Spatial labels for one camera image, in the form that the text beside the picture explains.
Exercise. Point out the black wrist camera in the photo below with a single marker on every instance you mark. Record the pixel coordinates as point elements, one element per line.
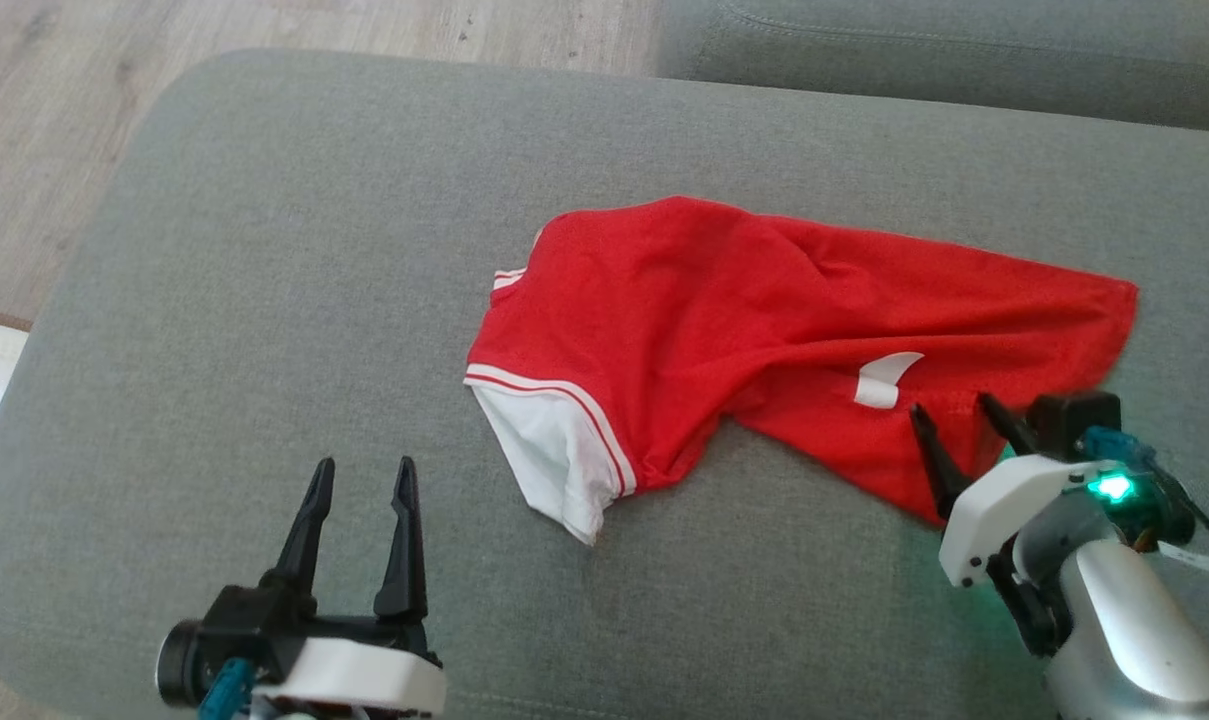
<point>182,665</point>
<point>1074,420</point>

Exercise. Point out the grey sofa backrest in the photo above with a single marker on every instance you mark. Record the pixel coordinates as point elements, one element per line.
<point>964,50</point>

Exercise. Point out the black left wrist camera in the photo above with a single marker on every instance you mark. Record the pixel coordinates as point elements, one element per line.
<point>182,665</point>

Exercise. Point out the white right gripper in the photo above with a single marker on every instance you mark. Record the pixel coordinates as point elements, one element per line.
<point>1004,510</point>

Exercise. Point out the red t-shirt with white sleeves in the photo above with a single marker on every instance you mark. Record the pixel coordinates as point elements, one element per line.
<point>664,320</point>

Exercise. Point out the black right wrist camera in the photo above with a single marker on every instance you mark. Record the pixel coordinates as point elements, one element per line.
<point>1074,420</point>

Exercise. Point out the grey sofa cushion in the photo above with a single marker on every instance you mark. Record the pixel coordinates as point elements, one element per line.
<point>314,250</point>

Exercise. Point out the white and grey right arm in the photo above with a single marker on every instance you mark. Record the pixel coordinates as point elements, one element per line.
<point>1134,640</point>

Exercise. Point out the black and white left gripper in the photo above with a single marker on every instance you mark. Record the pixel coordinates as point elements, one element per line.
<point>364,675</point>

